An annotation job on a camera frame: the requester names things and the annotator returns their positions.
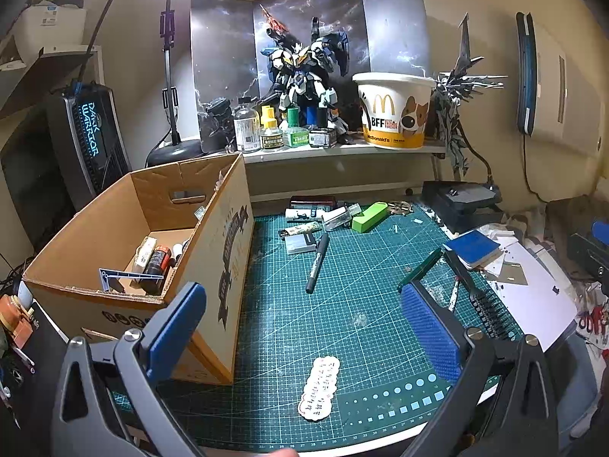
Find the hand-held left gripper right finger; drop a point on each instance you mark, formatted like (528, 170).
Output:
(430, 328)

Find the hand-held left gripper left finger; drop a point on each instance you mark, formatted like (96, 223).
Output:
(176, 328)

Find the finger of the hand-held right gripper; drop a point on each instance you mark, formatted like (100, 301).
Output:
(592, 247)

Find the black bristle brush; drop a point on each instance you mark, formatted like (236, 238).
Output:
(480, 295)

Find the green fountain pen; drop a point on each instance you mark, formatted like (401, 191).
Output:
(421, 269)

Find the brown cardboard box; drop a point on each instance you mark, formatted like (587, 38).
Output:
(228, 257)

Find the printed lighter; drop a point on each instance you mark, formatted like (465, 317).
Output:
(302, 228)

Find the dark paint bottle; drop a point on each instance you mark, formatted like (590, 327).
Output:
(159, 262)

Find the red scissors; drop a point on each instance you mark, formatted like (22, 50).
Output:
(592, 321)

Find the white paper sheet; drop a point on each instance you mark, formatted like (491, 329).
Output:
(533, 295)

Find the green cutting mat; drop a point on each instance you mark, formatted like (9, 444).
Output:
(352, 304)

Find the blue sanding block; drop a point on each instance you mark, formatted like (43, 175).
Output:
(471, 247)

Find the green rectangular box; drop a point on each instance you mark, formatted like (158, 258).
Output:
(371, 218)

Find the white scalloped sticker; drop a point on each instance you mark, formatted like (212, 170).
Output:
(319, 388)

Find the black flat device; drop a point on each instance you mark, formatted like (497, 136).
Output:
(461, 204)

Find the black marker pen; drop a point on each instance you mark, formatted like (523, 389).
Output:
(318, 262)

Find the small clear container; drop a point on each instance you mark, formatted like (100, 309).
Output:
(340, 216)

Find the clear plastic case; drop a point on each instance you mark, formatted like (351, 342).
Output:
(300, 243)

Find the orange toy figure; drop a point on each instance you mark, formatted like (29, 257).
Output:
(16, 323)

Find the white glue bottle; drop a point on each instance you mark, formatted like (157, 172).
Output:
(307, 213)

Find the dark red flat box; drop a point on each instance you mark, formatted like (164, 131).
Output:
(311, 201)

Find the white desk riser shelf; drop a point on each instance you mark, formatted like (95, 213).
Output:
(342, 152)

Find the dark winged model figure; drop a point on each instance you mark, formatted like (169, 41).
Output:
(459, 90)

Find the black computer case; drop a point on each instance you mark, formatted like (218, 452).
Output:
(81, 143)

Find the clear glass bottle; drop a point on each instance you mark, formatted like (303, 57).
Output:
(246, 128)

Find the small black model part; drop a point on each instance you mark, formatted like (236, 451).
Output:
(219, 114)

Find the white yellow paper bucket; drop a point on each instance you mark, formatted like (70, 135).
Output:
(395, 109)

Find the green cap bottle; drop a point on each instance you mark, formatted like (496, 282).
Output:
(295, 133)

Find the blue cap bottle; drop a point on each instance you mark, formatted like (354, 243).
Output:
(311, 116)

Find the black desk lamp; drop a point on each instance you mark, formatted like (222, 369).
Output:
(169, 81)

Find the dark lightning backdrop panel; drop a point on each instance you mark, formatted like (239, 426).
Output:
(223, 47)

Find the white blue robot model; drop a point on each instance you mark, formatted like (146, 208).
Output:
(304, 66)

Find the black sword model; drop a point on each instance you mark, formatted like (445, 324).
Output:
(93, 43)

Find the white printer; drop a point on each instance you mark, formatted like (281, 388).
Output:
(47, 28)

